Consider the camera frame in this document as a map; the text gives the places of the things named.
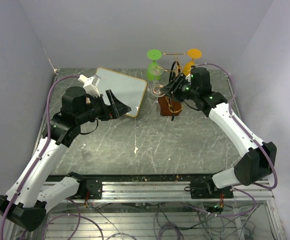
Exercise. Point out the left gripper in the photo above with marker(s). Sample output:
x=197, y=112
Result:
x=117, y=108

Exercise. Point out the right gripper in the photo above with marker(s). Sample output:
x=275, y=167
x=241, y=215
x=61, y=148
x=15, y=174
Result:
x=170, y=89

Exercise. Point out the clear wine glass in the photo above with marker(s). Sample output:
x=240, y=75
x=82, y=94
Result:
x=156, y=91
x=80, y=145
x=156, y=71

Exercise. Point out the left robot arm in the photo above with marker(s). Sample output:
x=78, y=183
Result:
x=25, y=203

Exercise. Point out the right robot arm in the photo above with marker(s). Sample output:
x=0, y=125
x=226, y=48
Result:
x=257, y=157

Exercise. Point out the green wine glass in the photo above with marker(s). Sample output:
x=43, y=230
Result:
x=152, y=55

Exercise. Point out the orange wine glass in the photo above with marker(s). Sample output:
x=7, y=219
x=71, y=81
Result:
x=193, y=54

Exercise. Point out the gold framed whiteboard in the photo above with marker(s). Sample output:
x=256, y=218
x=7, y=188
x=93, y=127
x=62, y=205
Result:
x=128, y=89

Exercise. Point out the gold wire glass rack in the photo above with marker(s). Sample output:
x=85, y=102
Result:
x=169, y=107

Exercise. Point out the aluminium rail frame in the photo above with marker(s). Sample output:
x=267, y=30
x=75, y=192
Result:
x=167, y=191

